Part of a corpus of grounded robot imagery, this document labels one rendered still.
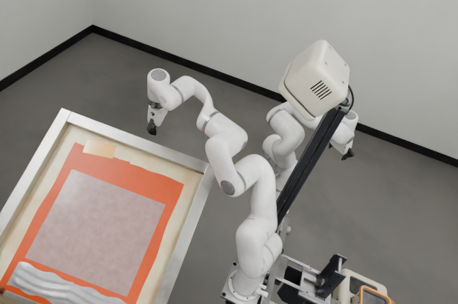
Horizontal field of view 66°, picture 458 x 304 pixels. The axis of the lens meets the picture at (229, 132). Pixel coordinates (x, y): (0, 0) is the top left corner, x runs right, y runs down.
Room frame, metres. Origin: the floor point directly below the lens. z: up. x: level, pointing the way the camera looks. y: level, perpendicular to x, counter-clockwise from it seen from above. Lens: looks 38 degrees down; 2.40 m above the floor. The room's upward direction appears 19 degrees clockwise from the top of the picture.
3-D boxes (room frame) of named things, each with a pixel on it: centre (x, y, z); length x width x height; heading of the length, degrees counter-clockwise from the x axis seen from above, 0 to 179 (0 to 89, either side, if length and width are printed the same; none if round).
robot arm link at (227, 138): (0.82, -0.02, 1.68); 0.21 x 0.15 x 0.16; 65
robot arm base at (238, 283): (0.75, -0.26, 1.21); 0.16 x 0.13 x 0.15; 83
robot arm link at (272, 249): (0.75, -0.25, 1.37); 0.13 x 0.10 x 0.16; 155
